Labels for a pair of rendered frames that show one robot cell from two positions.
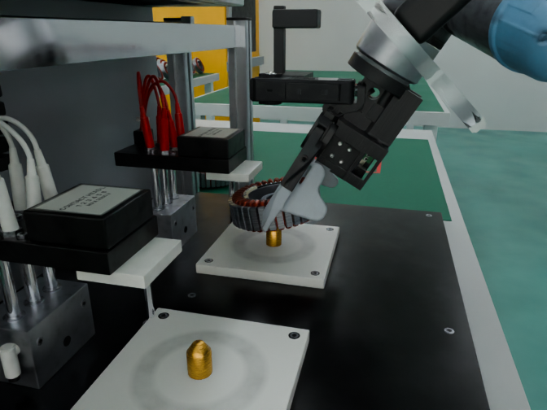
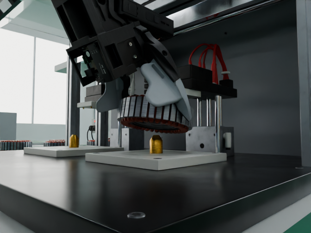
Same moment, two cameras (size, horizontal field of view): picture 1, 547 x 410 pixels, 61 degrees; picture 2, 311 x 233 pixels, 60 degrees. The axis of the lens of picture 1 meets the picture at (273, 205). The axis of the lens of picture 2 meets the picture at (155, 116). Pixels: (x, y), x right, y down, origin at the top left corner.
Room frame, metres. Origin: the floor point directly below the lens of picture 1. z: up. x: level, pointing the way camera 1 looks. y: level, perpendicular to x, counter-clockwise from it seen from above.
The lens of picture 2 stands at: (0.73, -0.35, 0.81)
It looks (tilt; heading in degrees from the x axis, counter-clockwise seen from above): 4 degrees up; 120
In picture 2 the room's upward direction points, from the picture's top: straight up
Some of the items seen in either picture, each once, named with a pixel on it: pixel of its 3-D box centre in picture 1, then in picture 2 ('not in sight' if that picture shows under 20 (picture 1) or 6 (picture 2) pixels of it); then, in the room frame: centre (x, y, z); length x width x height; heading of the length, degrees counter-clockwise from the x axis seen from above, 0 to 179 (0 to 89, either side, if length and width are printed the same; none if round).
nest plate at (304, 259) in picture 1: (273, 247); (156, 156); (0.53, 0.00, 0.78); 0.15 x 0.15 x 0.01; 76
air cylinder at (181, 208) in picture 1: (168, 221); (209, 140); (0.57, 0.14, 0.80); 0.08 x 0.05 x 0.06; 166
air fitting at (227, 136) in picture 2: not in sight; (227, 141); (0.61, 0.12, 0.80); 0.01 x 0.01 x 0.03; 76
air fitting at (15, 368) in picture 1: (10, 363); not in sight; (0.29, 0.20, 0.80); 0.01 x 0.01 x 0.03; 76
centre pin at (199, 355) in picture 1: (199, 357); (74, 141); (0.30, 0.06, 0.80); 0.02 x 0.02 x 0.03
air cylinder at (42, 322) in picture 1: (40, 328); (126, 138); (0.33, 0.20, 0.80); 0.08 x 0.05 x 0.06; 166
